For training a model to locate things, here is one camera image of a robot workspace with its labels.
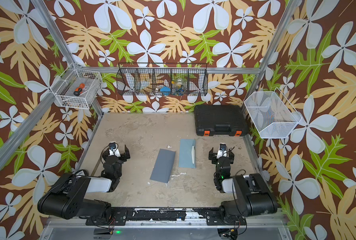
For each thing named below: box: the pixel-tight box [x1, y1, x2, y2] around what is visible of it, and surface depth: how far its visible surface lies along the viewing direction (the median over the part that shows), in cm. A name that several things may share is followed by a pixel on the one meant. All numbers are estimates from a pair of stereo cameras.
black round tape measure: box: [75, 169, 89, 177], surface depth 90 cm
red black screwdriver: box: [73, 83, 86, 96], surface depth 82 cm
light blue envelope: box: [178, 139, 196, 169], surface depth 99 cm
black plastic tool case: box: [194, 104, 249, 137], surface depth 108 cm
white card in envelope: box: [191, 146, 195, 164], surface depth 99 cm
